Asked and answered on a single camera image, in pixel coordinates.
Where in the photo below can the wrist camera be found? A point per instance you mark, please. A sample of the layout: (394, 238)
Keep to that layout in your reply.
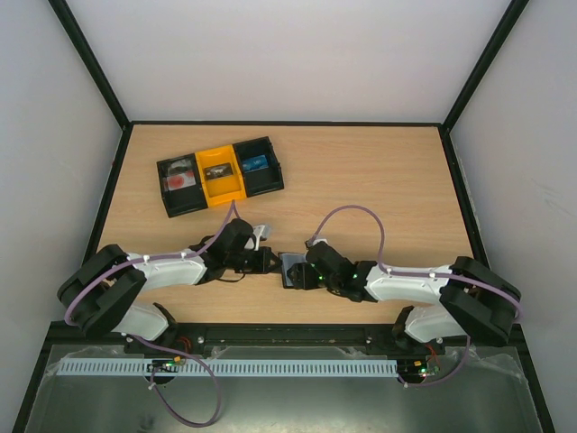
(259, 234)
(313, 241)

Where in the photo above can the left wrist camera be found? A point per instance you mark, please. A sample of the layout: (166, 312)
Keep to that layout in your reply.
(259, 234)

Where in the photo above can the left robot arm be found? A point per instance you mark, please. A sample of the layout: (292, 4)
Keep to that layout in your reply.
(101, 297)

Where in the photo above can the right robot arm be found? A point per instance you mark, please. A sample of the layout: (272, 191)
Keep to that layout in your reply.
(464, 298)

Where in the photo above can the blue card in bin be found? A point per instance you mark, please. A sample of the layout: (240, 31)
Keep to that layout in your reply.
(253, 163)

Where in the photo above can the black card holder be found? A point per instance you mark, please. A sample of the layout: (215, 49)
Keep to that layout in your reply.
(287, 260)

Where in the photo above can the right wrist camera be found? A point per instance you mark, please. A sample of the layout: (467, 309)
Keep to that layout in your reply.
(313, 241)

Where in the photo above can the light blue cable duct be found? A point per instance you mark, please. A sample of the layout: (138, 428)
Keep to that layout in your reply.
(230, 368)

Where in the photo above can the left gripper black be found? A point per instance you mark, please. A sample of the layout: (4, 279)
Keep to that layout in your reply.
(262, 267)

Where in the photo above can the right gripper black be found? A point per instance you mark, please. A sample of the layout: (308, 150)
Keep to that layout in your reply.
(305, 275)

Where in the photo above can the red white card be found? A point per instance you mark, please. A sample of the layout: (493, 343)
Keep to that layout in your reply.
(180, 175)

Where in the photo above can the black cage frame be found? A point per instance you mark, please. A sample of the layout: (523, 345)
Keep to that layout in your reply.
(504, 28)

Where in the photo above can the yellow bin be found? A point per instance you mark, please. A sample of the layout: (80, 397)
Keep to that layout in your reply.
(225, 190)

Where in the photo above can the dark picture card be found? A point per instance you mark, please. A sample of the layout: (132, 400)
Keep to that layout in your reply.
(219, 171)

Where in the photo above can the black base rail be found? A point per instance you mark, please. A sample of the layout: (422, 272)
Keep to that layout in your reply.
(201, 339)

